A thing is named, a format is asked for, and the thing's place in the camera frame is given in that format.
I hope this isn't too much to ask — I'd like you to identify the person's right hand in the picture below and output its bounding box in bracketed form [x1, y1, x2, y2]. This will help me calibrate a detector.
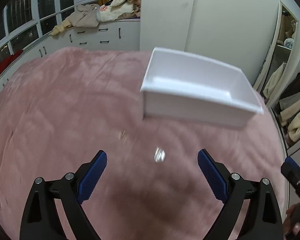
[282, 202, 300, 237]

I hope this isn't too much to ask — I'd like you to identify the open wardrobe with clothes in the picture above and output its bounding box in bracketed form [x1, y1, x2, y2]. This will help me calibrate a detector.
[271, 61, 300, 155]

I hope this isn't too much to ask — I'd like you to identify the pink fuzzy bed blanket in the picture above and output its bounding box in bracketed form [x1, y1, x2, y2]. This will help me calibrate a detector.
[0, 47, 286, 239]

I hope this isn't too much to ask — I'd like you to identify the silver ingot charm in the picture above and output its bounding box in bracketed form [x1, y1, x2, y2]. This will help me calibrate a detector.
[154, 147, 166, 163]

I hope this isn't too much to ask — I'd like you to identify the white framed standing mirror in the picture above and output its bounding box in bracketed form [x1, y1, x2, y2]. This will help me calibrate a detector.
[253, 1, 299, 102]

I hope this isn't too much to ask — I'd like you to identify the red cloth on sill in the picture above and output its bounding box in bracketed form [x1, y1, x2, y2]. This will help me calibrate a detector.
[0, 49, 23, 74]

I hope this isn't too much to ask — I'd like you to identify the white plastic storage bin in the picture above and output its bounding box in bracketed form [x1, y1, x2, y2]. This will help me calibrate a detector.
[140, 47, 264, 128]

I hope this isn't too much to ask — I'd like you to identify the white drawer cabinet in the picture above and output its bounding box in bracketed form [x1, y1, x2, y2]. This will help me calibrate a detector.
[0, 18, 140, 79]

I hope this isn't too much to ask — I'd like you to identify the white framed window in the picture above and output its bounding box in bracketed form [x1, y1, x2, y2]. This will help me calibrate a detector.
[0, 0, 98, 61]

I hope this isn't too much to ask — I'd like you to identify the pile of beige clothes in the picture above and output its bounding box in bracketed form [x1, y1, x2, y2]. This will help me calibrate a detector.
[50, 0, 141, 36]

